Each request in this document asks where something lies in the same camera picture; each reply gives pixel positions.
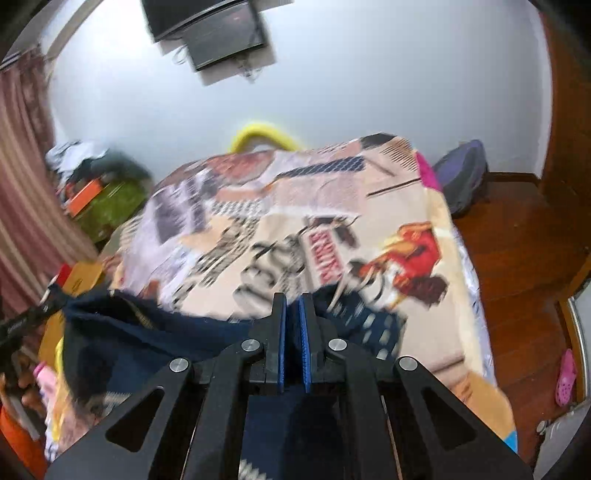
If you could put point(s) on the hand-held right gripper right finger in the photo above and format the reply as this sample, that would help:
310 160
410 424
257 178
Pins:
304 350

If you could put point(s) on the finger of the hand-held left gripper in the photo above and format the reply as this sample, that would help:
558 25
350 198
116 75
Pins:
27 318

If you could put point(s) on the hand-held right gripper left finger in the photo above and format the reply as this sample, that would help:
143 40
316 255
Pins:
280 350

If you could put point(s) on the navy patterned sweater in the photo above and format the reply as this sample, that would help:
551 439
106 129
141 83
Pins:
161 337

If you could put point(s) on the person's left hand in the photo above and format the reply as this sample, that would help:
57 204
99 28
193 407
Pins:
23 385

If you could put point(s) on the striped curtain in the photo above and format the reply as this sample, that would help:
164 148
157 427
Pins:
27 194

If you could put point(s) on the orange box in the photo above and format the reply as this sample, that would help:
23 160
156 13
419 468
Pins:
85 196

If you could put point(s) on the green bag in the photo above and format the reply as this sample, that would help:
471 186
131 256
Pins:
115 207

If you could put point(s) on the printed comic blanket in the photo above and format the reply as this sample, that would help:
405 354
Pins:
277 207

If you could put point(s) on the white and grey clutter pile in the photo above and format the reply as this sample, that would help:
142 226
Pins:
83 159

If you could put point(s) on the grey-white patterned bed sheet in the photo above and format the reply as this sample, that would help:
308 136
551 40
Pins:
475 295

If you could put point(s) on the yellow hoop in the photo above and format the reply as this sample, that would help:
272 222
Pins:
258 131

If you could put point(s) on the grey backpack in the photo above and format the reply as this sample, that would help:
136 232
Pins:
459 177

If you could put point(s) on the pink clog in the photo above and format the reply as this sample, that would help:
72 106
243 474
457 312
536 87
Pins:
565 378

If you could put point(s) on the white wheeled cabinet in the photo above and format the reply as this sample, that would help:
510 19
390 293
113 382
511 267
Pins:
563 438

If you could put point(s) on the wooden door frame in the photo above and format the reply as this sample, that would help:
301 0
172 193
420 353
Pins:
565 295

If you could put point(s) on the small black wall monitor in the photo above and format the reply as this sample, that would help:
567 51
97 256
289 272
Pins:
226 39

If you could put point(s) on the large black wall monitor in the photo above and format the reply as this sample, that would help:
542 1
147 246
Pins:
184 16

